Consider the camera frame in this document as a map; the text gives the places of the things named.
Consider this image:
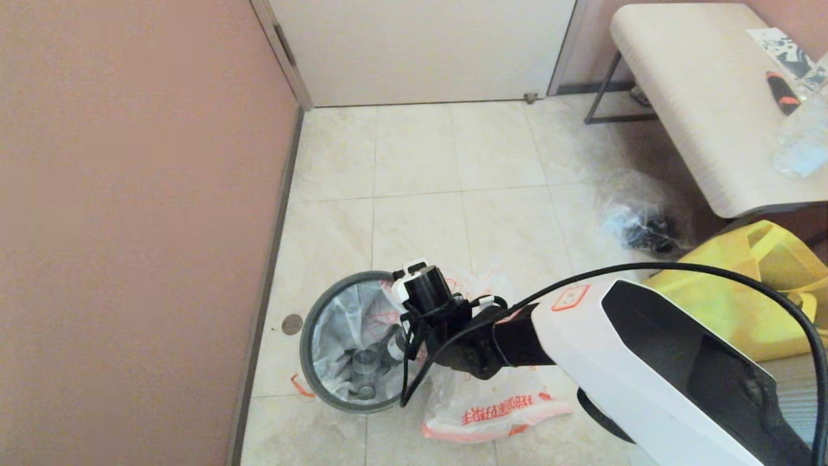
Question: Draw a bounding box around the white plastic bag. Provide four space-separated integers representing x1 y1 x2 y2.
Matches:
291 278 421 405

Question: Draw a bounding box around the dark grey bin ring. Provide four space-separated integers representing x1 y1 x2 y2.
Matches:
300 271 431 415

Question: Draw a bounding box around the flat orange print plastic bag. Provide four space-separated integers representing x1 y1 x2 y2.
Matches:
420 265 575 444

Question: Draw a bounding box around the clear bag with dark items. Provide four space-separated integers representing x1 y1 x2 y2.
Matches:
598 170 696 256

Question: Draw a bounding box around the yellow fabric tote bag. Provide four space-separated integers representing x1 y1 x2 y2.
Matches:
644 220 828 363

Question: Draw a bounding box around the long dark grey baseboard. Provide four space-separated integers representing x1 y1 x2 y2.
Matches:
226 105 305 466

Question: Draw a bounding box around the white door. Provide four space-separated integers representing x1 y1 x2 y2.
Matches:
268 0 576 107

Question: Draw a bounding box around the short dark grey baseboard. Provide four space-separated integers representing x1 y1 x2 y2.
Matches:
555 79 635 96

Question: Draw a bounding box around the beige wood grain table top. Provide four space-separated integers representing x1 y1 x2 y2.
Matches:
609 3 828 219

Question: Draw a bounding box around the clear plastic bottle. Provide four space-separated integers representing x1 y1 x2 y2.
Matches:
771 52 828 179

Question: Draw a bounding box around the black and orange tool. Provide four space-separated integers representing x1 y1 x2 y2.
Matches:
765 70 801 116

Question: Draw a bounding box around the black and white printed leaflet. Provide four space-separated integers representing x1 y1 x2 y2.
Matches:
745 27 817 82

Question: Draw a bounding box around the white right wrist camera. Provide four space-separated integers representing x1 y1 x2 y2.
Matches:
391 259 431 302

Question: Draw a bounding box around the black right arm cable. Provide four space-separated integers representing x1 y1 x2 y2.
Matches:
400 262 828 466

